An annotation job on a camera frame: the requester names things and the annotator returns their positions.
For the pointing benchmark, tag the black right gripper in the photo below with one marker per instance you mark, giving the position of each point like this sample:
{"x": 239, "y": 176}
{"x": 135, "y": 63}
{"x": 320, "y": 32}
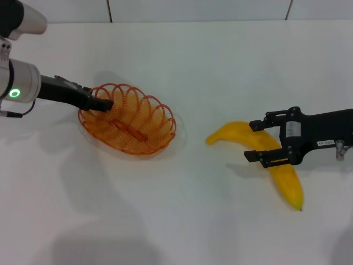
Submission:
{"x": 317, "y": 129}

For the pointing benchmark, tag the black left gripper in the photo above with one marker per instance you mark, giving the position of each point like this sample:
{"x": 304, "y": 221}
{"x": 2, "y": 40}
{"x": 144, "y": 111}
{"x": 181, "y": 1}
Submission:
{"x": 63, "y": 92}

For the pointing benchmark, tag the orange woven plastic basket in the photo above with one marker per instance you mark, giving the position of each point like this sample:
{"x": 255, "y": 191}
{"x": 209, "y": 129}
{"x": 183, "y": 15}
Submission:
{"x": 132, "y": 121}

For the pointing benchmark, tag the yellow banana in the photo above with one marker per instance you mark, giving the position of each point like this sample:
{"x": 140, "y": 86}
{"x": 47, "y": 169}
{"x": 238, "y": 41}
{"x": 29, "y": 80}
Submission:
{"x": 286, "y": 179}

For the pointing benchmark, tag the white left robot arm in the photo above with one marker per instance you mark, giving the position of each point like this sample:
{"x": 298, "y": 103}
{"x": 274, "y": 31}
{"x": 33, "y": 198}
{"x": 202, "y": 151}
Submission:
{"x": 24, "y": 80}

